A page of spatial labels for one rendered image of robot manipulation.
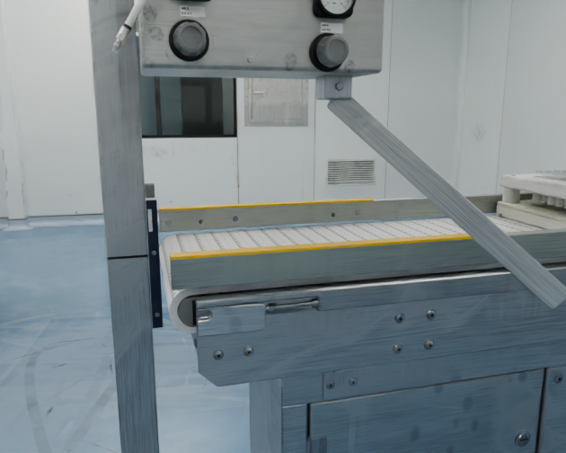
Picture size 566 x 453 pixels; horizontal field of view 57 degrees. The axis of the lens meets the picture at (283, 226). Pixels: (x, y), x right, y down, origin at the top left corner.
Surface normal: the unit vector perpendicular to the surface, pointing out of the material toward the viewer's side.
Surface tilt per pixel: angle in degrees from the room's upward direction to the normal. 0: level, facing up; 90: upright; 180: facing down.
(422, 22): 90
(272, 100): 90
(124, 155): 90
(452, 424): 90
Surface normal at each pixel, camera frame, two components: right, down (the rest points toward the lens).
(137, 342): 0.26, 0.20
